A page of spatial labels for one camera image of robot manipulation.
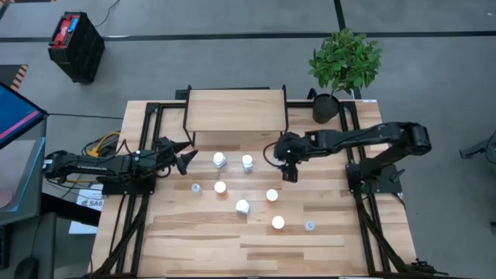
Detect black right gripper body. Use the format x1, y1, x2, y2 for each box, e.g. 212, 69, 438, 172
273, 131, 311, 167

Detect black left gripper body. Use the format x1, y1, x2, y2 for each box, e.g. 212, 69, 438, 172
149, 136, 183, 175

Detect black plant pot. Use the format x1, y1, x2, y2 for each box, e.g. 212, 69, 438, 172
312, 92, 341, 125

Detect white paper sign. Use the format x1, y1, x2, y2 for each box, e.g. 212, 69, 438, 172
68, 188, 105, 236

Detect green leafy plant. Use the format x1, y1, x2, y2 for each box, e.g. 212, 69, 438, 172
308, 27, 384, 96

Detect black plastic crate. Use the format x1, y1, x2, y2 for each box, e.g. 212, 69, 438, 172
47, 11, 106, 84

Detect computer monitor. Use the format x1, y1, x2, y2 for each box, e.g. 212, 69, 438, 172
0, 81, 50, 150

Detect black table clamp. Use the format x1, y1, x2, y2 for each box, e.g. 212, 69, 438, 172
410, 258, 450, 277

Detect red battery pack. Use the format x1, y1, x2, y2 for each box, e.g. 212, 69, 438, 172
51, 13, 81, 48

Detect black mat hazard stripes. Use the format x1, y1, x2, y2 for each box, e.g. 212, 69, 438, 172
0, 64, 30, 93

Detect black computer mouse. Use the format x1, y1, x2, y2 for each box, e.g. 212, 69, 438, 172
13, 256, 40, 279

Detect black chair base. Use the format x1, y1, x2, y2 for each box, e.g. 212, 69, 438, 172
459, 130, 496, 164

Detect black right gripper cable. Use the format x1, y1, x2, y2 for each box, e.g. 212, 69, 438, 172
263, 141, 286, 168

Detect black aluminium table frame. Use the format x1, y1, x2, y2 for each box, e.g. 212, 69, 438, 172
87, 99, 450, 279

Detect yellow cable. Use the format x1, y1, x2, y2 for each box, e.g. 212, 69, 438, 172
85, 131, 122, 158

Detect wooden shelf black metal frame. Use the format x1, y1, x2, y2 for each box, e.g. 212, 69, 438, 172
181, 84, 290, 146

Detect black floor cable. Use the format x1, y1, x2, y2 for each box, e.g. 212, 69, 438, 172
94, 0, 121, 29

